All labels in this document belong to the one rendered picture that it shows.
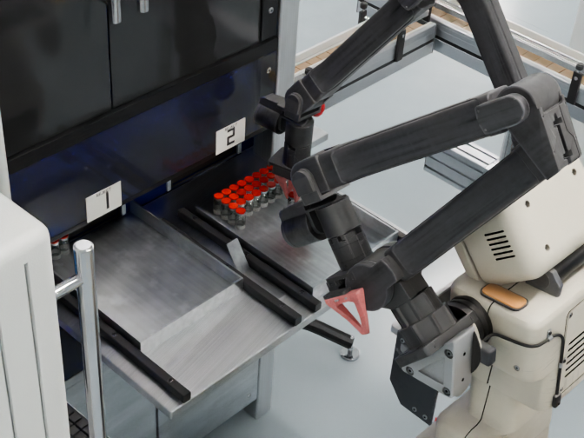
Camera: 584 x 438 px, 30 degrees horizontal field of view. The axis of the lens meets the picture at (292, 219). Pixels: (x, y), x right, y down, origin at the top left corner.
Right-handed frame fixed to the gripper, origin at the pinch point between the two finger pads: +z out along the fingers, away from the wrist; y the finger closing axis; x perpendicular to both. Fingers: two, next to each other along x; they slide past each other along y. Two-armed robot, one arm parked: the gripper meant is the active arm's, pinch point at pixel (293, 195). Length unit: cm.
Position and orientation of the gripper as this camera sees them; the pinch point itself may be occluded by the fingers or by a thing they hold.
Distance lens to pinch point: 232.9
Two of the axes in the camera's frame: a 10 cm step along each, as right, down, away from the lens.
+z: -0.8, 7.8, 6.2
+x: -4.9, 5.2, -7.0
